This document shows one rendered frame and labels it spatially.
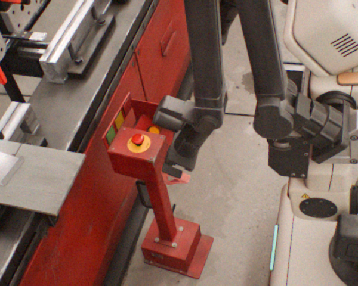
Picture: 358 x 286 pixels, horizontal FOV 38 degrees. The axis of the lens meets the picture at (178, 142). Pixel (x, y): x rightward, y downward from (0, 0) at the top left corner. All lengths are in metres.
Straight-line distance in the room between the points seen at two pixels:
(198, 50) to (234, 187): 1.53
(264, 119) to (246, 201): 1.40
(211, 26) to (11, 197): 0.68
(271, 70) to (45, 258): 0.89
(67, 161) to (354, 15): 0.75
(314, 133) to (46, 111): 0.90
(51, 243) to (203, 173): 1.10
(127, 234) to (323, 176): 1.13
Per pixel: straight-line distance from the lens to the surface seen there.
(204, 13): 0.89
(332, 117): 1.05
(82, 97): 1.66
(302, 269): 1.92
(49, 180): 1.32
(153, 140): 1.61
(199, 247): 2.26
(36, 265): 1.52
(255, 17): 0.88
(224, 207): 2.36
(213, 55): 0.94
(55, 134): 1.58
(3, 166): 1.39
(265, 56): 0.93
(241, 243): 2.27
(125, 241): 2.28
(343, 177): 1.39
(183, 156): 1.18
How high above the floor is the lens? 2.01
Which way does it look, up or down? 50 degrees down
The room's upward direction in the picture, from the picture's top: 10 degrees counter-clockwise
